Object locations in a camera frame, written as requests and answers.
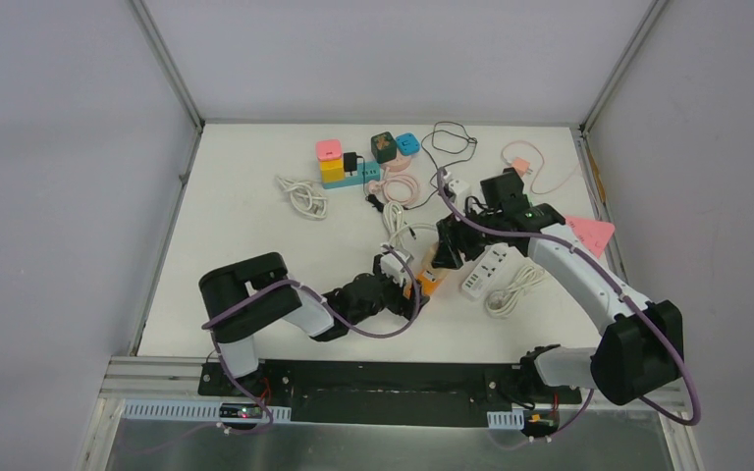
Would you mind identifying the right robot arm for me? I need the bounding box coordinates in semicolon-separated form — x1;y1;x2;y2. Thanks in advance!
433;169;685;405

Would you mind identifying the orange power strip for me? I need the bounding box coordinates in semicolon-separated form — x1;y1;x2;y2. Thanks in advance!
415;260;451;297

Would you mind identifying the thin black cable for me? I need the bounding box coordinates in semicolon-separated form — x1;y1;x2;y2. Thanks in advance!
398;121;482;211

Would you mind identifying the thin pink cable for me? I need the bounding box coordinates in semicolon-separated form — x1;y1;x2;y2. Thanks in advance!
500;139;583;197

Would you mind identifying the pink cube socket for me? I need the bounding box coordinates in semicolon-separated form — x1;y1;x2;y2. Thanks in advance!
315;139;343;162

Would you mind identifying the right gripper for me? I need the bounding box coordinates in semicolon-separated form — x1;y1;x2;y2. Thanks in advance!
433;203;504;269

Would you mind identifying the white bundled cable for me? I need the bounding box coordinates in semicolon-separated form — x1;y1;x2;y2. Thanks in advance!
275;174;330;221

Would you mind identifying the blue cube socket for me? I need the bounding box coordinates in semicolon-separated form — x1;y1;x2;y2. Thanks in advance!
395;132;420;156

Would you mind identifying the pink triangular power strip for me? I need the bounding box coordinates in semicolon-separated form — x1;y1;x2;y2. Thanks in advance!
565;216;616;258

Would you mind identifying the white power strip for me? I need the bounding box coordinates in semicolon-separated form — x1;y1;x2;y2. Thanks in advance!
459;243;524;301

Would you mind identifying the round pink socket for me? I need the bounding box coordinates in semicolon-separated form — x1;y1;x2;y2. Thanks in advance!
381;154;412;173

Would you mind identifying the yellow cube socket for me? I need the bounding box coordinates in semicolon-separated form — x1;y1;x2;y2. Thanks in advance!
318;157;346;184

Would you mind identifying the teal power strip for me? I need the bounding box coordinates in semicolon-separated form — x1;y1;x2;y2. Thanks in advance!
322;161;382;189

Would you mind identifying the pink coiled cable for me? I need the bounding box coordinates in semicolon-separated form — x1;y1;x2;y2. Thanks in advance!
364;173;422;209

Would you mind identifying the dark green cube socket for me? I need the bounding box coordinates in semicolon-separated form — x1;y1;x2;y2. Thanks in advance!
370;131;398;165

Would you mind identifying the salmon pink charger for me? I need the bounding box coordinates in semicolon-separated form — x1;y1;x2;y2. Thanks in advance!
512;157;532;177

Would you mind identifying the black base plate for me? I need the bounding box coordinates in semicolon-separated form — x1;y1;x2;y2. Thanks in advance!
197;358;583;429

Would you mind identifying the beige dragon cube adapter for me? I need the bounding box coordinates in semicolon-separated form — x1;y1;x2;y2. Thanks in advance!
426;242;445;269

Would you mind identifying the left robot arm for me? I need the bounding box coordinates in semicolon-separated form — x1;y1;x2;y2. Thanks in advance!
198;246;429;397

